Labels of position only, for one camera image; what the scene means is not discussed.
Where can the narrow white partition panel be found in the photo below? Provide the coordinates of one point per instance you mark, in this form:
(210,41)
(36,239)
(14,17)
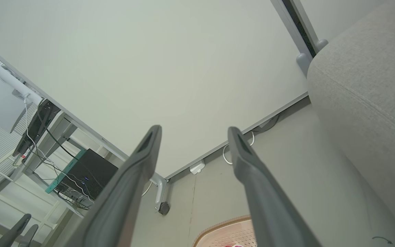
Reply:
(341,13)

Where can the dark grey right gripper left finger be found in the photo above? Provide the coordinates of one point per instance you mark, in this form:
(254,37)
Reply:
(122,199)

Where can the grey partition leg with caster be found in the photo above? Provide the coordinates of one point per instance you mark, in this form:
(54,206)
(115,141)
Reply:
(160,192)

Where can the cream perforated laundry basket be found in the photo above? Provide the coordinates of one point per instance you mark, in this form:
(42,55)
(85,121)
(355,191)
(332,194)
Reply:
(218,236)

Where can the black computer case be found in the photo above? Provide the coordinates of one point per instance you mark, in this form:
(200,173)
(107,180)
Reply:
(91,171)

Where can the large white partition panel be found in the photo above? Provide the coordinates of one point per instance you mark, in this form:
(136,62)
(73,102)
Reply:
(149,68)

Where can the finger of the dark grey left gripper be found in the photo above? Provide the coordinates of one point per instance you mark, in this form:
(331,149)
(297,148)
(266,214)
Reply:
(14,231)
(29,236)

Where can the white round tube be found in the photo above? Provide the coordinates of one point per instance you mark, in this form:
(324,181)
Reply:
(9,79)

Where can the grey fabric sofa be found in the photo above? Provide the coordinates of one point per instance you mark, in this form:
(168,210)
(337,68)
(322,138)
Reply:
(372,103)

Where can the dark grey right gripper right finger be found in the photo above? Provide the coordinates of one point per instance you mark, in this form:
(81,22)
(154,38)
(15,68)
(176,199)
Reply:
(266,206)

